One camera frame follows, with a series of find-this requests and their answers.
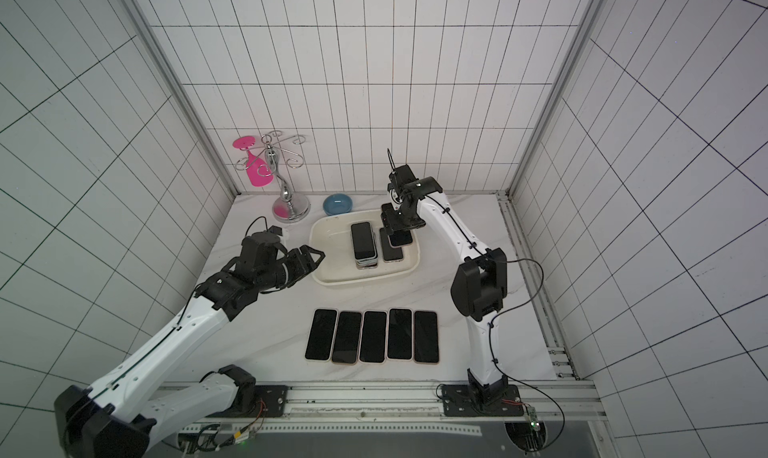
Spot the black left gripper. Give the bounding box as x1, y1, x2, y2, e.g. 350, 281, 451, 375
258, 245, 326, 291

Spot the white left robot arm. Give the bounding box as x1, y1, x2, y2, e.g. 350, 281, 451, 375
54, 226, 325, 457

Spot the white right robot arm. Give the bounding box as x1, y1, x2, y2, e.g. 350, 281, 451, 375
381, 172, 509, 410

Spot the white plastic storage box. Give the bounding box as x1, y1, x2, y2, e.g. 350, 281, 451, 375
310, 210, 420, 287

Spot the chrome glass holder stand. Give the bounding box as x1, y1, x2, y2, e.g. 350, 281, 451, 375
255, 130, 311, 224

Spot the blue ceramic bowl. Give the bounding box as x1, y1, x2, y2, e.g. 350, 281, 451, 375
323, 193, 353, 216

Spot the pink plastic wine glass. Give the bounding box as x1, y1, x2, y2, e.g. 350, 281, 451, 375
232, 136, 274, 188

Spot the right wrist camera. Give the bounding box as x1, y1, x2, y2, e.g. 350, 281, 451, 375
387, 164, 417, 198

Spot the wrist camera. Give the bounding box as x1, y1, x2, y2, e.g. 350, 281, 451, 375
251, 225, 283, 243
387, 164, 417, 198

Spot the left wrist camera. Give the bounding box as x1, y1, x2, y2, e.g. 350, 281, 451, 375
251, 225, 283, 243

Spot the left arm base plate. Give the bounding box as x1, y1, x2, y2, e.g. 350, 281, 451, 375
242, 385, 289, 420

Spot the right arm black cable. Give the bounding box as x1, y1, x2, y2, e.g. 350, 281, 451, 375
383, 148, 568, 453

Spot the aluminium mounting rail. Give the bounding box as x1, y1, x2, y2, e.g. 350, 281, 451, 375
157, 381, 607, 437

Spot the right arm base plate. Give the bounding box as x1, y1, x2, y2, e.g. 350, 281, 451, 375
435, 384, 525, 418

